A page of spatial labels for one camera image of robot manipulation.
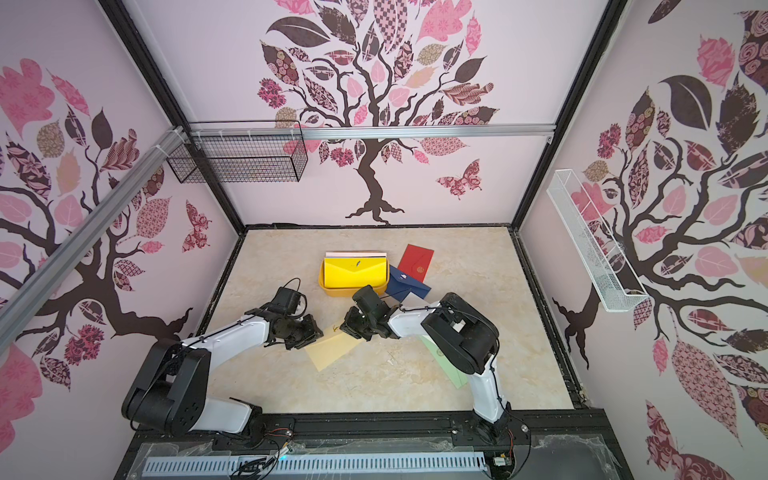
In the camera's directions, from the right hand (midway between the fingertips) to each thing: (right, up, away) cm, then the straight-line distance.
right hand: (337, 330), depth 90 cm
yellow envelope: (+4, +17, +10) cm, 20 cm away
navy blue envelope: (+21, +13, +12) cm, 27 cm away
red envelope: (+26, +21, +20) cm, 39 cm away
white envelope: (+24, +8, +7) cm, 27 cm away
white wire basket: (+67, +17, -25) cm, 74 cm away
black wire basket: (-57, +70, +52) cm, 104 cm away
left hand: (-5, -3, -1) cm, 6 cm away
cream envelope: (-3, -5, -2) cm, 6 cm away
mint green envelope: (+36, -11, -8) cm, 38 cm away
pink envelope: (+3, +24, +19) cm, 30 cm away
